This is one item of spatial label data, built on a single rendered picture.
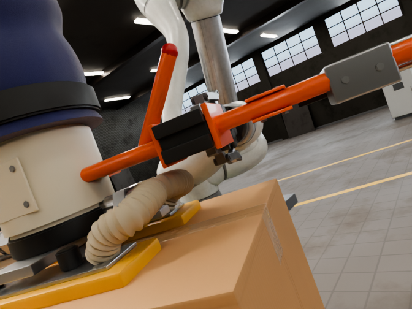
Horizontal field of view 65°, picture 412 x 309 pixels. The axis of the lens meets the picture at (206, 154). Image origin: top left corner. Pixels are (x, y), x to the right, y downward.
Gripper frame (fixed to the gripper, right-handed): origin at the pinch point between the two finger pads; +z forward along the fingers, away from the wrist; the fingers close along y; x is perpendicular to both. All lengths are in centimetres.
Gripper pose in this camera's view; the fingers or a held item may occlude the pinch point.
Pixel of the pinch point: (202, 130)
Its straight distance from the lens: 44.5
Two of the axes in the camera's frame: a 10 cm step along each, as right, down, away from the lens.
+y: 3.5, 9.4, 0.2
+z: -2.6, 1.2, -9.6
